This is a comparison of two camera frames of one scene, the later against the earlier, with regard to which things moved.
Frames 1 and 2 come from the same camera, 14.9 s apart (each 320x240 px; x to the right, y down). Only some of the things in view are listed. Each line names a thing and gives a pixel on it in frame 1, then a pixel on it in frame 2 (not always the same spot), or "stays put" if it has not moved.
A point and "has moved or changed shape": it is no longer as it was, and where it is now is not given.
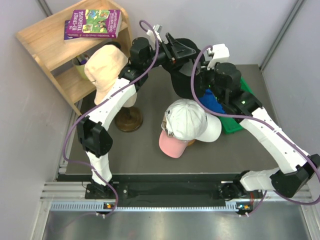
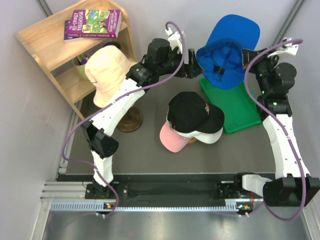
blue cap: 210,100 to 222,58
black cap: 183,84 to 189,112
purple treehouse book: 95,23 stays put
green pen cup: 79,62 stays put
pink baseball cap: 175,148 has moved or changed shape
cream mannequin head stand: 129,118 stays put
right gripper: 204,74 to 263,57
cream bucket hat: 102,66 stays put
